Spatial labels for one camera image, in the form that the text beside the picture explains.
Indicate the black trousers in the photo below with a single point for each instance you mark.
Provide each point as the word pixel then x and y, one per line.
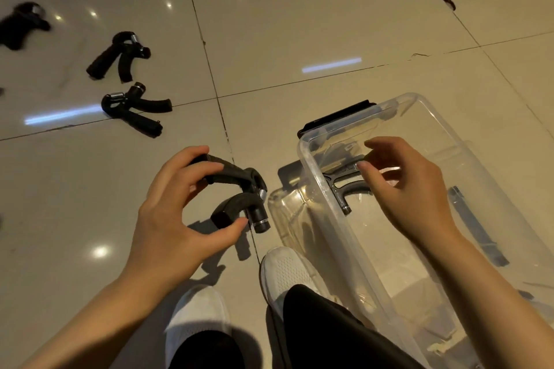
pixel 329 330

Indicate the person's left forearm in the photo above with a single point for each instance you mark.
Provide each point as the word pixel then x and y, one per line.
pixel 95 330

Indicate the black spring hand gripper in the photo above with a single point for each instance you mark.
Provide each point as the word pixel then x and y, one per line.
pixel 101 64
pixel 236 206
pixel 335 185
pixel 143 122

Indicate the white shoe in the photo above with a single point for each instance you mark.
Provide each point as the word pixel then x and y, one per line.
pixel 285 273
pixel 197 312

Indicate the white right shoe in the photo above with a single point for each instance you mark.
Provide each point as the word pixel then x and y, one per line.
pixel 285 273

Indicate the person's left hand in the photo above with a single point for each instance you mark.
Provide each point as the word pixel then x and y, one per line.
pixel 164 243

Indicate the person's right hand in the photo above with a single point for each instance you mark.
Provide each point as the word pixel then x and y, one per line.
pixel 411 200

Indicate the person's right forearm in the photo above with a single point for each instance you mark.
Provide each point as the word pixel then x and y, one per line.
pixel 484 308

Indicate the white left shoe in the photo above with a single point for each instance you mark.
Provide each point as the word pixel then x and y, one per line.
pixel 197 312

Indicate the clear plastic storage box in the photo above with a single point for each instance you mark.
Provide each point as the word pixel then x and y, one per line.
pixel 433 122

